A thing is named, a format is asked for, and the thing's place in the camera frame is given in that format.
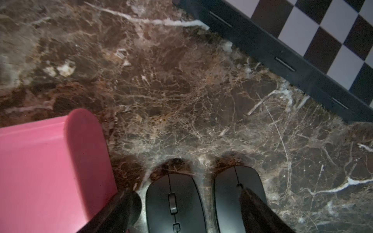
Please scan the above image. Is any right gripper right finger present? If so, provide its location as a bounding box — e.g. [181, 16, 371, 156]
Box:
[239, 187, 295, 233]

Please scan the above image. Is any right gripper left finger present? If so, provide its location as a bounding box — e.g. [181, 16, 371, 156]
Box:
[78, 189, 142, 233]

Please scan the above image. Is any black mouse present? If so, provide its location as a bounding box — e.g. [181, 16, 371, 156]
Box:
[145, 173, 207, 233]
[213, 166, 267, 233]

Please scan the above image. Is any pink drawer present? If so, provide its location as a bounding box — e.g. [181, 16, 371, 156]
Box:
[1, 109, 118, 233]

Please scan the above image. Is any black white checkerboard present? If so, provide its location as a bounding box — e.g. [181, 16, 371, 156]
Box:
[174, 0, 373, 122]

